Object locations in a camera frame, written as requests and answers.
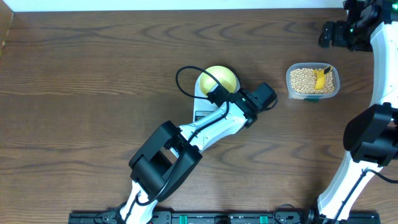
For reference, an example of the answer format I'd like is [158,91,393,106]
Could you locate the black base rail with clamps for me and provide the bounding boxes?
[68,204,381,224]

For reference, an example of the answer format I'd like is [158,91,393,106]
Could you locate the white digital kitchen scale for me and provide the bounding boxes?
[192,74,241,124]

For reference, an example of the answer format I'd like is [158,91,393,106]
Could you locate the yellow plastic bowl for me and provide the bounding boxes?
[199,65,240,95]

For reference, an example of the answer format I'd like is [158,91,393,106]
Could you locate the yellow plastic scoop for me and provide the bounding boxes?
[313,66,333,90]

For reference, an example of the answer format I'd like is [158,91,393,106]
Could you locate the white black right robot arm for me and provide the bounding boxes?
[305,0,397,223]

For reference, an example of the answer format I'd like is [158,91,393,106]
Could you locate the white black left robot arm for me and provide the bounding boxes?
[115,86,268,223]

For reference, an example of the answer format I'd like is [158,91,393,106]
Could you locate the clear container of soybeans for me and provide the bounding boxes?
[286,63,340,101]

